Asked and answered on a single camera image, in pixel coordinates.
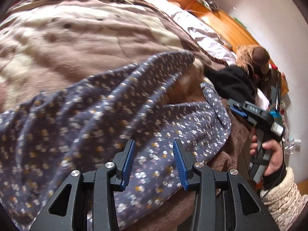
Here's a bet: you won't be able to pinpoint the tangle of cables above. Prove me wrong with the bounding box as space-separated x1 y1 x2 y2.
191 0 220 13

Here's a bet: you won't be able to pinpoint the colourful bedside clutter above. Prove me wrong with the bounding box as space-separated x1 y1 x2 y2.
263 69 289 119

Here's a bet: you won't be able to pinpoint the brown plush toy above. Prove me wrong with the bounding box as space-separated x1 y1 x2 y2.
236 45 271 77

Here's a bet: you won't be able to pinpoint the brown and cream plush blanket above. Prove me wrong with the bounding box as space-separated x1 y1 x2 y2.
0 0 253 231

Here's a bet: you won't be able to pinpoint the blue floral pants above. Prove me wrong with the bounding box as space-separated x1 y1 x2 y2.
0 51 233 231

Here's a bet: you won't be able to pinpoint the person's right forearm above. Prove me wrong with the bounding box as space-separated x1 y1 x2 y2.
260 167 308 225

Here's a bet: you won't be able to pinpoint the black garment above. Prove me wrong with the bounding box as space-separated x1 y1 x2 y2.
204 66 256 104

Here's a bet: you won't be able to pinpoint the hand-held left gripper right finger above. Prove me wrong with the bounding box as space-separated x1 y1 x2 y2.
173 138 281 231

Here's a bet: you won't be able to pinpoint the pale lilac bedsheet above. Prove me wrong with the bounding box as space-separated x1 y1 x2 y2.
142 0 237 65

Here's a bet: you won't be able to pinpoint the person's right hand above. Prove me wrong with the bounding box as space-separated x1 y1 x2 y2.
250 136 283 177

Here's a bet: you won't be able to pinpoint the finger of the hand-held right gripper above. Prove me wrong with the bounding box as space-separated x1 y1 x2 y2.
227 99 248 119

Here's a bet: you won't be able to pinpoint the white cloth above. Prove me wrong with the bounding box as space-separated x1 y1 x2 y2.
254 89 270 110

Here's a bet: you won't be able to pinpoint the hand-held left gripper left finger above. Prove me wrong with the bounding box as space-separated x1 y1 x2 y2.
29 139 136 231

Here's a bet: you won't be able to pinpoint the white wall socket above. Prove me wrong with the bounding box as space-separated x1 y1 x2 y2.
292 138 303 151

